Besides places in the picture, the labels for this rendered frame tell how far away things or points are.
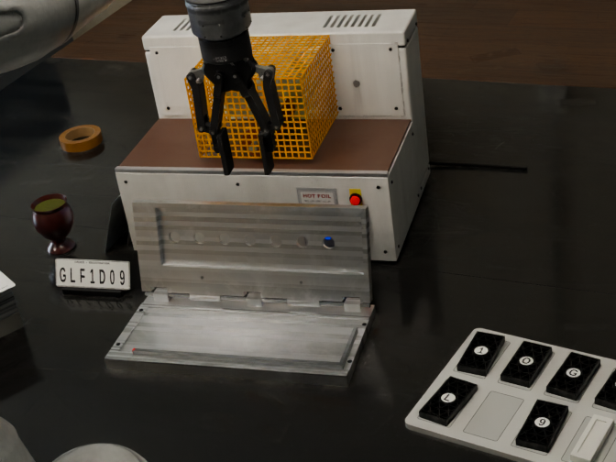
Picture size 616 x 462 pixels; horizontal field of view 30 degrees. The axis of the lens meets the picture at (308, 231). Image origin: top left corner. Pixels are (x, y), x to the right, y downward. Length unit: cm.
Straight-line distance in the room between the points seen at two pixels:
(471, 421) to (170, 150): 87
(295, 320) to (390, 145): 40
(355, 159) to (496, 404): 58
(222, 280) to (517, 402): 60
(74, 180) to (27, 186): 11
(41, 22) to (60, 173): 163
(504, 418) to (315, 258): 46
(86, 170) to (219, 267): 75
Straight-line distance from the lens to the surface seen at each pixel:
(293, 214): 202
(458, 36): 320
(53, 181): 276
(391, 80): 226
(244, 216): 205
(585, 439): 176
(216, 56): 169
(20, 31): 114
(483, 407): 183
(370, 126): 228
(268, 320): 206
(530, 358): 190
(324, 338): 199
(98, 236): 247
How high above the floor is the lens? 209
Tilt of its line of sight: 30 degrees down
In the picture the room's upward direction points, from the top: 9 degrees counter-clockwise
